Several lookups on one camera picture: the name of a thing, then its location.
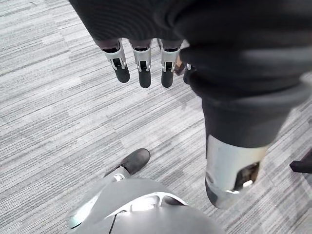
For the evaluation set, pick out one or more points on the black furniture base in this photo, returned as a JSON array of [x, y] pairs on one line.
[[303, 164]]

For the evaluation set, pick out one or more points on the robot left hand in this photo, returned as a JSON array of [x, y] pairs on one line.
[[219, 48]]

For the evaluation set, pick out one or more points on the dark robot left foot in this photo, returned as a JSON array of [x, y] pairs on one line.
[[136, 159]]

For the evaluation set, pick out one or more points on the silver robot left leg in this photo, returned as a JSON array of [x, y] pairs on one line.
[[136, 214]]

